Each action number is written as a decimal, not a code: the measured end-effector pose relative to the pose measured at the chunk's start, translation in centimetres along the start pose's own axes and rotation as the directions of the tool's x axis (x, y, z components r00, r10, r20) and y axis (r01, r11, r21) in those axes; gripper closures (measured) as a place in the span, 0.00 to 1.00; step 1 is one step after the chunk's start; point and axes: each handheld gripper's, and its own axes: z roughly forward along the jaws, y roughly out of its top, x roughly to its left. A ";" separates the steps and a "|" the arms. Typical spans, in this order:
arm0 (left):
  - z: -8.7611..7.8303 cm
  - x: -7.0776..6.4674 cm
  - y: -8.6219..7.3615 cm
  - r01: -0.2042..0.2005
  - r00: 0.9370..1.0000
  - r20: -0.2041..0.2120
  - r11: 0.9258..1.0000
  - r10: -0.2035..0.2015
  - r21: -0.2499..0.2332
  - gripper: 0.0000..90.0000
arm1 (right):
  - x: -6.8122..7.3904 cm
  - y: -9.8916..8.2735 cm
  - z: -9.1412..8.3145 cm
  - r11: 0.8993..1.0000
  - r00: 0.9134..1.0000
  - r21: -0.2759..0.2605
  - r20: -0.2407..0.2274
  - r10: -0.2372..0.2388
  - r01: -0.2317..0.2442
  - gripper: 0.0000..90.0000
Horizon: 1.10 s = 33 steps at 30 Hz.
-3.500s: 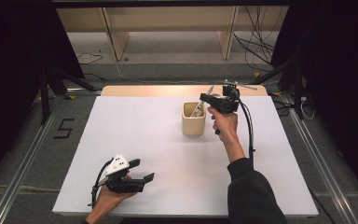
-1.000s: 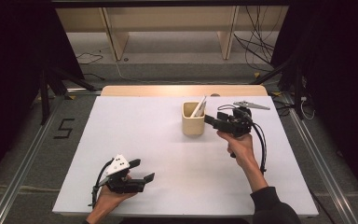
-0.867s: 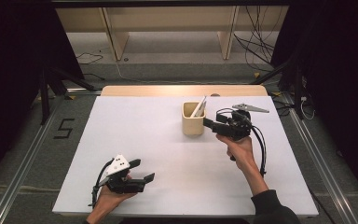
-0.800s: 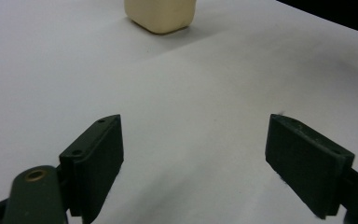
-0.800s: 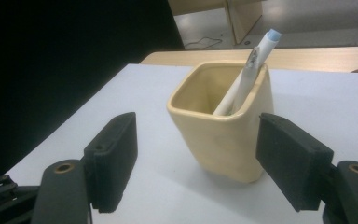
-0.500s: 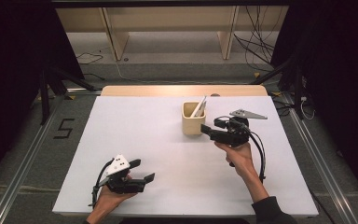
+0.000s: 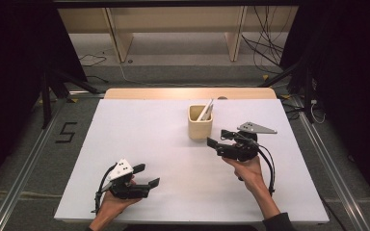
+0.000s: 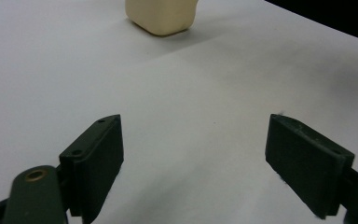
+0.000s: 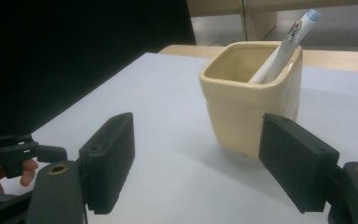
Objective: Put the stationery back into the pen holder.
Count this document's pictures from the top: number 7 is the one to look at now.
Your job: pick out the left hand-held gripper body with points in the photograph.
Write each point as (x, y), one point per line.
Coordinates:
(122, 179)

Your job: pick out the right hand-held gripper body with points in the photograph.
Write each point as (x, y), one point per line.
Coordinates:
(237, 149)

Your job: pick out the cream pen holder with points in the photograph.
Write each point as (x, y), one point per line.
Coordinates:
(200, 130)

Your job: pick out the white pen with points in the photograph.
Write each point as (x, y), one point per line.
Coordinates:
(205, 110)

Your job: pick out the person's left hand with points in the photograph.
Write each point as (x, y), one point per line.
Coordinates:
(115, 205)

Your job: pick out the person's right hand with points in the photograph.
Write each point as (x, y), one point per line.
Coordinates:
(247, 174)

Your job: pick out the round table grommet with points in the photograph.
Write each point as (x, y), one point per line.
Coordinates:
(222, 97)

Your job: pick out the light wooden table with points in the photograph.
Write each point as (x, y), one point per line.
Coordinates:
(173, 93)

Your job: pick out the yellow tape piece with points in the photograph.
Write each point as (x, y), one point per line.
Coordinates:
(265, 77)
(285, 96)
(74, 100)

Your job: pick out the black metal stand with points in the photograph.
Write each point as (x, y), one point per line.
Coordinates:
(307, 96)
(46, 102)

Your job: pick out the light wooden shelf unit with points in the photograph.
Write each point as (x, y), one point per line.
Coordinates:
(122, 41)

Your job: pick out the dark curtain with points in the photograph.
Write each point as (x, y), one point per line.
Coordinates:
(350, 64)
(13, 64)

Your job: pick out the aluminium floor rail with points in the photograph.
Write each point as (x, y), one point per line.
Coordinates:
(22, 176)
(330, 176)

